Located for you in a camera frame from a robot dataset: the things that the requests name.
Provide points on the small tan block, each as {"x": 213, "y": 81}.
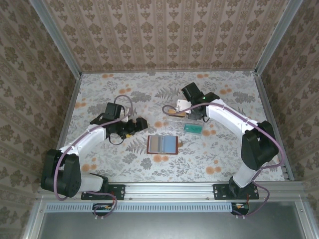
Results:
{"x": 177, "y": 114}

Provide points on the brown framed tray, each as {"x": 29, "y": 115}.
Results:
{"x": 169, "y": 144}

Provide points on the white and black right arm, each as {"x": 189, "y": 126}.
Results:
{"x": 224, "y": 114}

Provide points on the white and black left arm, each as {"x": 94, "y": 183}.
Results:
{"x": 87, "y": 139}

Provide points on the floral patterned tablecloth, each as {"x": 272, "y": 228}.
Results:
{"x": 112, "y": 161}

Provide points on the clear acrylic organizer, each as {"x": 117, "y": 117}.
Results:
{"x": 174, "y": 123}

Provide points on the grey metal panel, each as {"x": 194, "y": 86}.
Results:
{"x": 169, "y": 226}

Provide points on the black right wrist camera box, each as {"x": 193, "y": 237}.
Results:
{"x": 192, "y": 90}

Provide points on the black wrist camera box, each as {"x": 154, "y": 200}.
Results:
{"x": 192, "y": 90}
{"x": 112, "y": 109}

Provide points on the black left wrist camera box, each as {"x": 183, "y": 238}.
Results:
{"x": 112, "y": 109}

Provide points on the aluminium frame rail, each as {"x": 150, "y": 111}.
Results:
{"x": 269, "y": 112}
{"x": 169, "y": 71}
{"x": 70, "y": 104}
{"x": 35, "y": 219}
{"x": 307, "y": 227}

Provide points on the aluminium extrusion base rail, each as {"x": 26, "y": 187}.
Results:
{"x": 169, "y": 190}

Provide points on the aluminium frame post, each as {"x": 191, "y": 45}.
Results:
{"x": 277, "y": 37}
{"x": 57, "y": 37}

